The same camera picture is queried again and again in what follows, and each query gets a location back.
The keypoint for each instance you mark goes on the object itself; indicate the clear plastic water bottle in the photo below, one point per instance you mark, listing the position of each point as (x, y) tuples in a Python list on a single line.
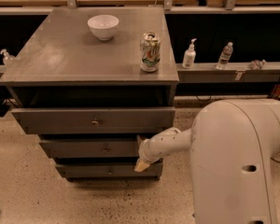
[(225, 56)]

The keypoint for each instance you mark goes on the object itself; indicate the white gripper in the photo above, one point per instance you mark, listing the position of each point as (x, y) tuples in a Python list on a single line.
[(146, 153)]

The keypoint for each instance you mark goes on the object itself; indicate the grey drawer cabinet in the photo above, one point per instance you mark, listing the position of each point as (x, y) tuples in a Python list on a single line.
[(63, 65)]

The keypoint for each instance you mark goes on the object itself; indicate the grey drawer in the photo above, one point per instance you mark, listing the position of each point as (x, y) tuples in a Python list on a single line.
[(94, 120), (102, 170), (102, 147)]

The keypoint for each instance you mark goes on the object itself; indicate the white pump lotion bottle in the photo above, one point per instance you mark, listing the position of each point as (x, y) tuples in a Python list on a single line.
[(189, 55)]

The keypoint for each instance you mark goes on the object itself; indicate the white ceramic bowl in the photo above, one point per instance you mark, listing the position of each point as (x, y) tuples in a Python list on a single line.
[(103, 27)]

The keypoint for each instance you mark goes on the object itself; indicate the crumpled plastic wrapper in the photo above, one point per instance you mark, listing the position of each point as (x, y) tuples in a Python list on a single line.
[(257, 64)]

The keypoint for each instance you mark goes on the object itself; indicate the grey top drawer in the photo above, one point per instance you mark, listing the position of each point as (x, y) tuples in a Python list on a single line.
[(94, 120)]

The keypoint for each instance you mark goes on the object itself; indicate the grey bottom drawer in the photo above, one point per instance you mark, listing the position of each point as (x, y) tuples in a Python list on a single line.
[(102, 170)]

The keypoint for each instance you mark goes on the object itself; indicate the clear pump sanitizer bottle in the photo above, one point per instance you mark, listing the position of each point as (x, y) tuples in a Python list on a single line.
[(7, 57)]

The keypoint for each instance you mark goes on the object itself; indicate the green white soda can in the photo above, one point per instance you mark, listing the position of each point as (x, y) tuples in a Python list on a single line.
[(150, 47)]

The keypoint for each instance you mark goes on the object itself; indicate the orange power strip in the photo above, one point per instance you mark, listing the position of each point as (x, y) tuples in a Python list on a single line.
[(278, 92)]

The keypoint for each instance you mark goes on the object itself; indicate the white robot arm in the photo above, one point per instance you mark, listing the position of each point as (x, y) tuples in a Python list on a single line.
[(231, 143)]

